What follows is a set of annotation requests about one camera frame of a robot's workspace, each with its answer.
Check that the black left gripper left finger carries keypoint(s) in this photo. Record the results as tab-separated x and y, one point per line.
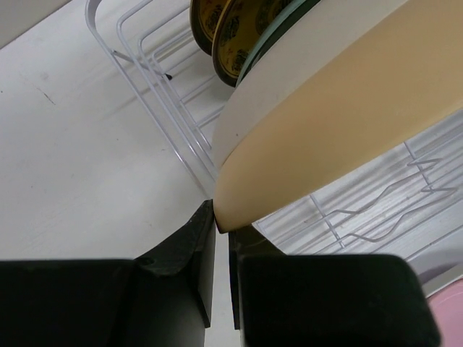
161	298

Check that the tan yellow plate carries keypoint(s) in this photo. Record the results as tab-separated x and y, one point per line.
383	90

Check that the teal blue patterned plate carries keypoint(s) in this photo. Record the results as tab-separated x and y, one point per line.
286	18

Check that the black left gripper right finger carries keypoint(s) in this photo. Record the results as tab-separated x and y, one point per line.
325	300

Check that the pink plate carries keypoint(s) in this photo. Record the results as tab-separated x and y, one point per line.
446	306

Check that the yellow patterned plate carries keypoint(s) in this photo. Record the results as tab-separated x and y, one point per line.
239	27
204	17

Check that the cream white plate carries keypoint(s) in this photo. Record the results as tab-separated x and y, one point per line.
315	39

